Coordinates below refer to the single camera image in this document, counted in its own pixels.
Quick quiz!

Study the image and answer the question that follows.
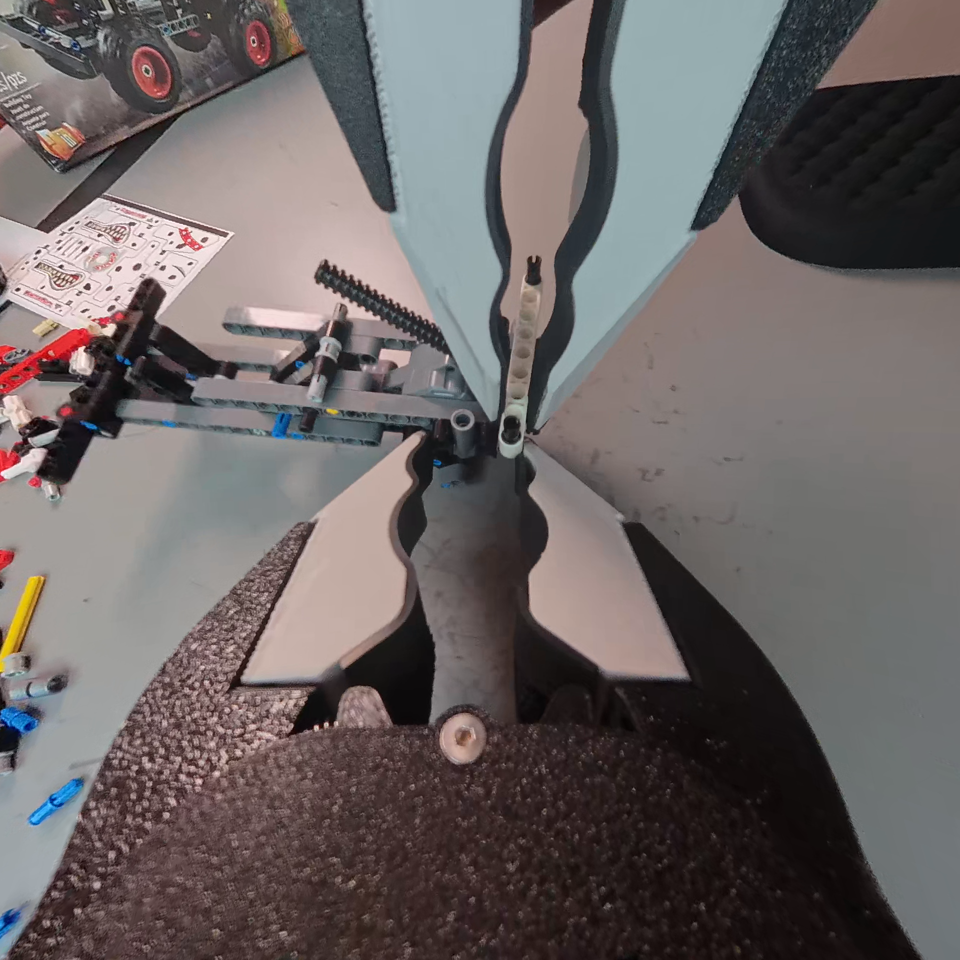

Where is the white perforated toy beam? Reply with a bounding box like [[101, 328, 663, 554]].
[[497, 270, 546, 460]]

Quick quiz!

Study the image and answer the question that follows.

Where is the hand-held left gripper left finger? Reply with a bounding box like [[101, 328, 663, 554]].
[[238, 431, 436, 687]]

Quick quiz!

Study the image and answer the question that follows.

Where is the toy truck set box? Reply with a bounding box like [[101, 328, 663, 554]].
[[0, 0, 307, 175]]

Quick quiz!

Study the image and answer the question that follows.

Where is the blue toy pin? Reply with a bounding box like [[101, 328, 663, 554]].
[[27, 777, 86, 828]]

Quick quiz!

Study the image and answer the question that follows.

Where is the grey toy chassis assembly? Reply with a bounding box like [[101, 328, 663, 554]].
[[41, 258, 500, 487]]

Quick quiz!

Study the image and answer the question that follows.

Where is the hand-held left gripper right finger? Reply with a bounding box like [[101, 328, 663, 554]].
[[517, 446, 691, 684]]

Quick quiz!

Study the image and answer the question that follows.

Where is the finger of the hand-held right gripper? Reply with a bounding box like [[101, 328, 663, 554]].
[[362, 0, 537, 425], [525, 0, 790, 435]]

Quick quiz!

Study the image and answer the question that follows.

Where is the white sticker sheet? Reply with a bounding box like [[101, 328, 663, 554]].
[[3, 193, 235, 315]]

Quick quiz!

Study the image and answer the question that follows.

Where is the pile of red white parts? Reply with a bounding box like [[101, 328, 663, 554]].
[[0, 315, 125, 501]]

